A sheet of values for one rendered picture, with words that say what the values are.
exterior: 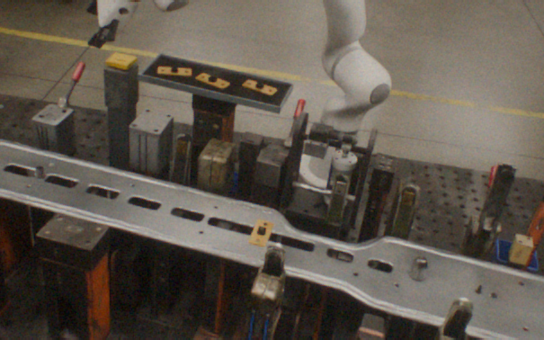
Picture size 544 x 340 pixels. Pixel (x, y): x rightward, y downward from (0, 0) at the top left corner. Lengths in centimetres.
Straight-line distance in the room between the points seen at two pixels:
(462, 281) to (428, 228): 63
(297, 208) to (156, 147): 36
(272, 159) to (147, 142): 29
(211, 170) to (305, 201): 25
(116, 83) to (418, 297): 92
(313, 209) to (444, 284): 36
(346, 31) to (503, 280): 70
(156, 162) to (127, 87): 25
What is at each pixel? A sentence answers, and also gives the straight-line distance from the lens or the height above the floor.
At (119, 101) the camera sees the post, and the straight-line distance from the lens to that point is 176.
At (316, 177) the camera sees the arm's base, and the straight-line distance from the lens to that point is 199.
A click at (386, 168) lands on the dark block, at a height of 112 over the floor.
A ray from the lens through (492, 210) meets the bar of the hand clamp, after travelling 149.
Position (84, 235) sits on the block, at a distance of 138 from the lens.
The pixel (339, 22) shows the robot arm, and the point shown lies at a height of 132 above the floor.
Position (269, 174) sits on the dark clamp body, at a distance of 153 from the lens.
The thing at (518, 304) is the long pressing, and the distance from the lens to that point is 145.
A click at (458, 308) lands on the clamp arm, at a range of 122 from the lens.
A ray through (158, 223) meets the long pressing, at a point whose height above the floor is 100.
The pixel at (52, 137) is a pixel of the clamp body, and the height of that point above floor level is 102.
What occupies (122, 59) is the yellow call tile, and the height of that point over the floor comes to 116.
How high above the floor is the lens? 192
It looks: 33 degrees down
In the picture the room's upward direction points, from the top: 8 degrees clockwise
